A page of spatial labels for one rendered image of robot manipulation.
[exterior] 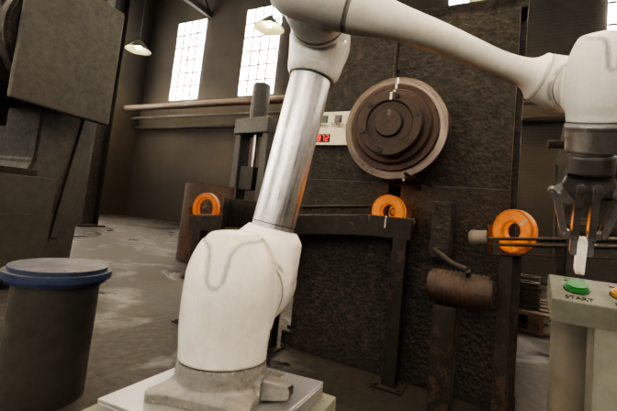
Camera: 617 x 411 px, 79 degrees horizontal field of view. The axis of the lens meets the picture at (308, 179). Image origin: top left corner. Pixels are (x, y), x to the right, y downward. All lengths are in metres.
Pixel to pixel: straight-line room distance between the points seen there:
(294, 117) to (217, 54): 10.74
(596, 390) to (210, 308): 0.72
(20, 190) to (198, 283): 2.54
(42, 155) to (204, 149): 7.51
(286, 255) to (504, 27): 1.52
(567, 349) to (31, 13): 3.47
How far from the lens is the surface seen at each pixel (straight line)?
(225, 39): 11.58
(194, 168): 11.06
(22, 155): 3.82
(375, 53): 2.09
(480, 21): 2.04
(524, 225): 1.47
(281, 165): 0.85
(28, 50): 3.41
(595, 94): 0.81
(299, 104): 0.88
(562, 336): 1.08
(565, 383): 1.10
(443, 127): 1.71
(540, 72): 0.94
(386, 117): 1.68
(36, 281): 1.42
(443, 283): 1.50
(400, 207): 1.71
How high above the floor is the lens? 0.70
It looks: 5 degrees up
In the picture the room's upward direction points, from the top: 6 degrees clockwise
